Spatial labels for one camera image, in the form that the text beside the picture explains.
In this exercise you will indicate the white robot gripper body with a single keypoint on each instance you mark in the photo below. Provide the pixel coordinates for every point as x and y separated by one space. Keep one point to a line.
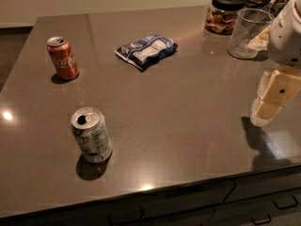
286 38

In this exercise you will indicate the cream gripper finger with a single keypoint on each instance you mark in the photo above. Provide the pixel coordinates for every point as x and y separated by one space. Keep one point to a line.
284 84
263 83

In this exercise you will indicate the white-green 7up can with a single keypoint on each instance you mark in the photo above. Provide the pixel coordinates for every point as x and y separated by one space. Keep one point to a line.
89 130

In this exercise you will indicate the red Coca-Cola can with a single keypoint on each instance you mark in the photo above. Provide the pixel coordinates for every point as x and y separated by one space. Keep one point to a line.
61 54

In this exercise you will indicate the clear plastic cup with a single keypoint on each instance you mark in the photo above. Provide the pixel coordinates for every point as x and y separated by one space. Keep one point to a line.
250 22

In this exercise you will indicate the glass jar with black lid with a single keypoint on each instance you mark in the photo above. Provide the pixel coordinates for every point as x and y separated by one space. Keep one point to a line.
221 16

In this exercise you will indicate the dark drawer cabinet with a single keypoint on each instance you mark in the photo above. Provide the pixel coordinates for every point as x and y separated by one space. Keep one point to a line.
251 199

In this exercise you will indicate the blue-white snack bag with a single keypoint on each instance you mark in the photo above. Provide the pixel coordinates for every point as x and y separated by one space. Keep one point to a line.
147 51

